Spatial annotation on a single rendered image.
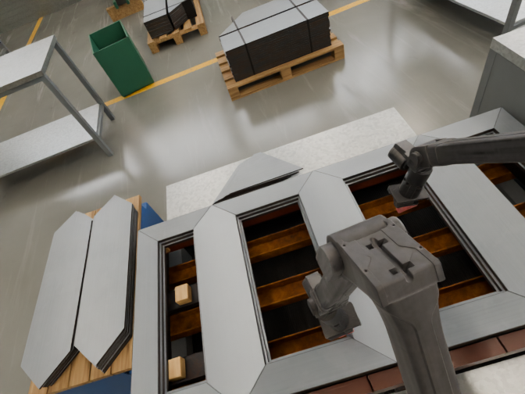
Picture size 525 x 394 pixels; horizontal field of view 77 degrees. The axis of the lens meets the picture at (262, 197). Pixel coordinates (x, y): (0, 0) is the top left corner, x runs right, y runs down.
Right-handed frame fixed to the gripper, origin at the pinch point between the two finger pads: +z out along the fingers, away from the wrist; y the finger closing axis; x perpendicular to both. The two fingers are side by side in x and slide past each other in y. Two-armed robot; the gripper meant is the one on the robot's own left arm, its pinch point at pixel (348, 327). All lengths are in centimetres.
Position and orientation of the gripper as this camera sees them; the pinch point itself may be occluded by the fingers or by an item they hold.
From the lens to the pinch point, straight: 104.7
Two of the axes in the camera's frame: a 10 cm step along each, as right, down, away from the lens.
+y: -8.6, 4.7, 2.1
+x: 2.3, 7.1, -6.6
